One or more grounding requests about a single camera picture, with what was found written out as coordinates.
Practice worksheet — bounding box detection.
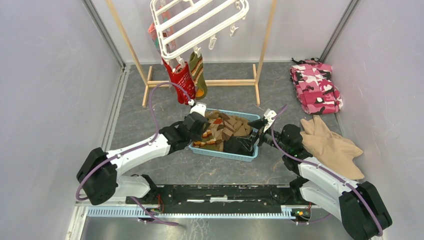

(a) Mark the wooden rack frame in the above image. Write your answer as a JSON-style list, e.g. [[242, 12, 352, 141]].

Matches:
[[106, 0, 278, 108]]

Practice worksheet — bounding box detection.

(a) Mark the pink patterned sock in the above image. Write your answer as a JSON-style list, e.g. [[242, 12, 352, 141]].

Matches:
[[147, 11, 177, 53]]

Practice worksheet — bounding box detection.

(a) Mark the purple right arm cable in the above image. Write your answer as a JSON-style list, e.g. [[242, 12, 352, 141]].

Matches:
[[269, 103, 384, 238]]

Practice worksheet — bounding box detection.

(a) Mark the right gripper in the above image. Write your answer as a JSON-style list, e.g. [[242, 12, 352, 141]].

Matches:
[[236, 118, 289, 154]]

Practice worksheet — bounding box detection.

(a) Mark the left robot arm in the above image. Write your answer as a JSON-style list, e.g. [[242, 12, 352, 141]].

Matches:
[[76, 102, 208, 206]]

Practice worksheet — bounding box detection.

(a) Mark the pink camouflage bag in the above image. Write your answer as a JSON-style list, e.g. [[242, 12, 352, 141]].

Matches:
[[289, 57, 343, 115]]

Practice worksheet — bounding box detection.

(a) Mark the black garment in basket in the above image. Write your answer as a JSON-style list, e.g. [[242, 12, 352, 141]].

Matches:
[[223, 136, 238, 155]]

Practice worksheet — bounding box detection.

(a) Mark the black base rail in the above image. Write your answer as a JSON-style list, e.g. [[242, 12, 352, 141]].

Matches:
[[138, 184, 314, 214]]

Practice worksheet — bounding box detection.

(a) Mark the beige cloth on floor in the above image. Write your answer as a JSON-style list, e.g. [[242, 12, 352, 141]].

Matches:
[[300, 115, 365, 180]]

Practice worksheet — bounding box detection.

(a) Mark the green striped sock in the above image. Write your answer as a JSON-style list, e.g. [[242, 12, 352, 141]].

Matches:
[[188, 52, 208, 100], [192, 129, 218, 151]]

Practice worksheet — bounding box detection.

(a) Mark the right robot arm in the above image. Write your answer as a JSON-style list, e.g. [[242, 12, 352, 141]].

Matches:
[[244, 109, 393, 240]]

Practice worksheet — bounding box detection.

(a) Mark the red snowflake sock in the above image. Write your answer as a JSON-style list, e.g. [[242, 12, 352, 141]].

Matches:
[[173, 62, 196, 105]]

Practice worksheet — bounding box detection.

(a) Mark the light blue plastic basket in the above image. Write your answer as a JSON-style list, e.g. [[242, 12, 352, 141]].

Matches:
[[188, 109, 261, 162]]

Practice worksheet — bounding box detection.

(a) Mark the white plastic clip hanger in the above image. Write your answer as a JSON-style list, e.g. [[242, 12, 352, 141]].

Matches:
[[149, 0, 250, 63]]

